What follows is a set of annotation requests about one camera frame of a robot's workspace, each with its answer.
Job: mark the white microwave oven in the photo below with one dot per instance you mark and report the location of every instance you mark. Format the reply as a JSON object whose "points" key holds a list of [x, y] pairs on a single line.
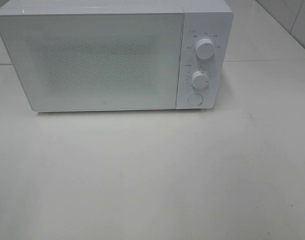
{"points": [[201, 18]]}

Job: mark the round white door button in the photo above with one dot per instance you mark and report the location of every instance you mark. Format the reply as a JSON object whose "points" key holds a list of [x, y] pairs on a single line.
{"points": [[195, 99]]}

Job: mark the upper white power knob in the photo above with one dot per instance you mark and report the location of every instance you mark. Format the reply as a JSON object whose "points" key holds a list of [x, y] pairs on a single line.
{"points": [[204, 48]]}

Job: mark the white timer knob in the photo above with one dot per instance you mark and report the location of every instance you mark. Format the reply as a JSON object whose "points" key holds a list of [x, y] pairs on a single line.
{"points": [[200, 79]]}

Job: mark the white microwave door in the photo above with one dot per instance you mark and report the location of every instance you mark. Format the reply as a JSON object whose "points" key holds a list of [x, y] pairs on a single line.
{"points": [[95, 62]]}

